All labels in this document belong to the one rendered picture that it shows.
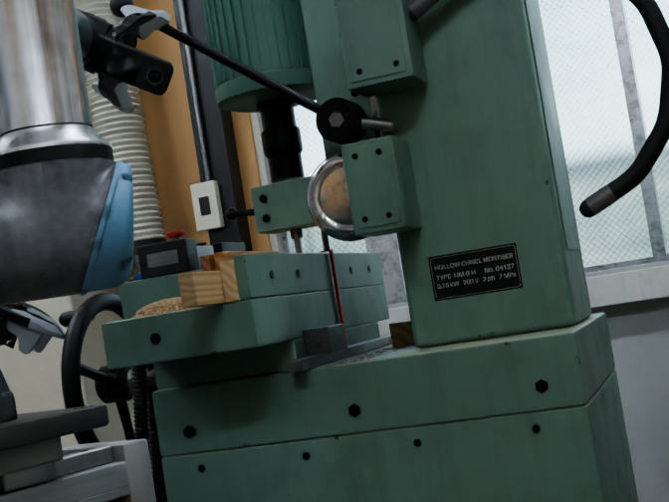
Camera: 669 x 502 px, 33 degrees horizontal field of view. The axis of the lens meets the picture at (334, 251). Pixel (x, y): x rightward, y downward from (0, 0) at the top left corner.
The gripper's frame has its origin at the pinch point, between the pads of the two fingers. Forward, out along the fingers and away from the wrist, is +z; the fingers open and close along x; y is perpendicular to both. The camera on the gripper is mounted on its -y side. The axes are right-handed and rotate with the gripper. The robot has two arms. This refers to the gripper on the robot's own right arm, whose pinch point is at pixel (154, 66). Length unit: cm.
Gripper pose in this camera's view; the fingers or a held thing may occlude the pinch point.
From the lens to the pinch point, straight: 167.5
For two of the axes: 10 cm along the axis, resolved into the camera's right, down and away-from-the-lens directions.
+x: -4.0, 9.0, 1.5
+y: -8.6, -4.3, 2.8
